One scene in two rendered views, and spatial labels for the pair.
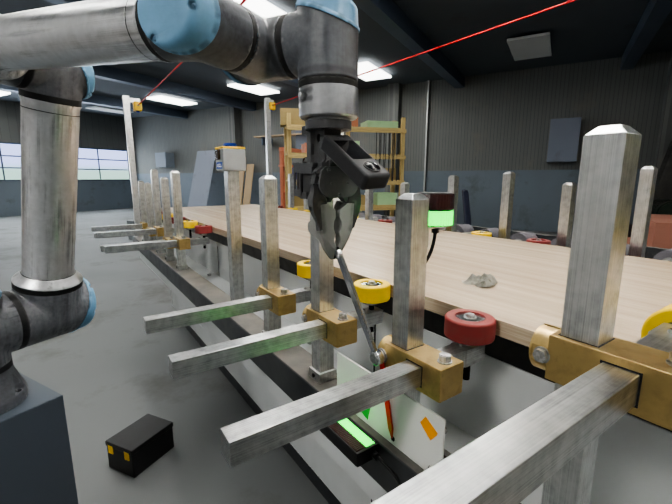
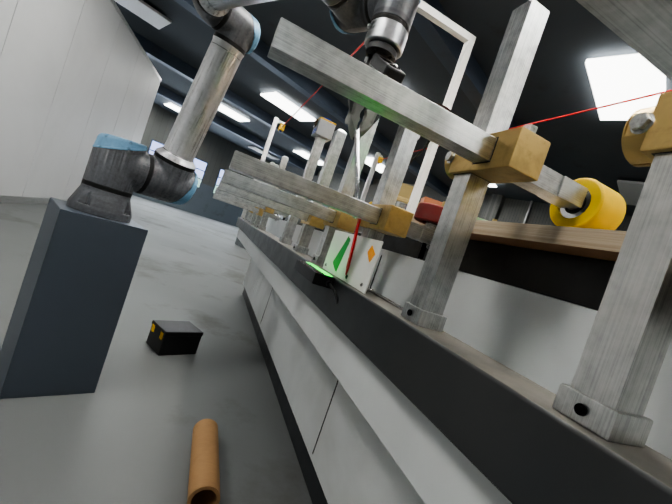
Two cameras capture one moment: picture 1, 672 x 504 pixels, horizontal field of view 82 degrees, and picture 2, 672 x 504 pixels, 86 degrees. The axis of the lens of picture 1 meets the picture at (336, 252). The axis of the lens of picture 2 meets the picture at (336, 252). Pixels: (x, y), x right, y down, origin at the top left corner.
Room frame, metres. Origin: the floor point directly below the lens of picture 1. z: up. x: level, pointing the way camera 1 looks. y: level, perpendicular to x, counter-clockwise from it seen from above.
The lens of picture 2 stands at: (-0.16, -0.23, 0.77)
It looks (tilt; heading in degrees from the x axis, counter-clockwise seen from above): 1 degrees down; 14
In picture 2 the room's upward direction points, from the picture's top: 19 degrees clockwise
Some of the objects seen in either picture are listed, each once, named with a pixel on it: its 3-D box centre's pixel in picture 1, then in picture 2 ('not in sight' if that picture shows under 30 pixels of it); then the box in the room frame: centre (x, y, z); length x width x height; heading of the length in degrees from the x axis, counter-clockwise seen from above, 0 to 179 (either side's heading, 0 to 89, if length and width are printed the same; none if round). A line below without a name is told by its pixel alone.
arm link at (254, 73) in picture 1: (260, 50); (357, 7); (0.66, 0.12, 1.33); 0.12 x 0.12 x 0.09; 64
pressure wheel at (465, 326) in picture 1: (468, 346); (429, 232); (0.60, -0.22, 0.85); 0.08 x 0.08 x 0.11
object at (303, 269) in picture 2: (347, 440); (315, 279); (0.60, -0.02, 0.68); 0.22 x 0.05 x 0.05; 35
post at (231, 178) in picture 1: (234, 243); (302, 191); (1.20, 0.32, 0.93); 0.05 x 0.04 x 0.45; 35
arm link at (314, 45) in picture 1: (326, 45); (396, 5); (0.62, 0.01, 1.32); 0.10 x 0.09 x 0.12; 64
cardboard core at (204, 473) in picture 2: not in sight; (204, 460); (0.80, 0.17, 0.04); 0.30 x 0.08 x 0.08; 35
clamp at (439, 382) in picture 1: (418, 363); (383, 220); (0.56, -0.13, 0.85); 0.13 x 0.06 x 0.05; 35
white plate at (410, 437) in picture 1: (381, 408); (347, 256); (0.59, -0.08, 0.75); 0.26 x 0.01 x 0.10; 35
